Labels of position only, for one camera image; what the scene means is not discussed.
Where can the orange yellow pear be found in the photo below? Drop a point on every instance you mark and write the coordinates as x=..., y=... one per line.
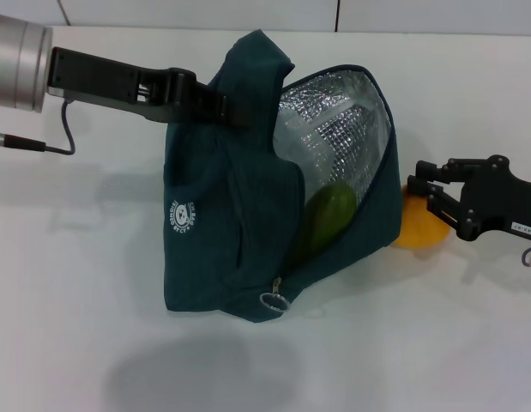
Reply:
x=421, y=227

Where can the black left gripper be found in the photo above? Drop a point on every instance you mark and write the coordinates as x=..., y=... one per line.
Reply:
x=98, y=81

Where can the green cucumber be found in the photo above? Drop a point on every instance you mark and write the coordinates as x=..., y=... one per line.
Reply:
x=329, y=214

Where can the teal insulated lunch bag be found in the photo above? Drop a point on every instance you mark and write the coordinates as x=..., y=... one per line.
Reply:
x=231, y=240

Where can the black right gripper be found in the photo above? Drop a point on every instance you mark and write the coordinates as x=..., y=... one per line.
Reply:
x=496, y=197

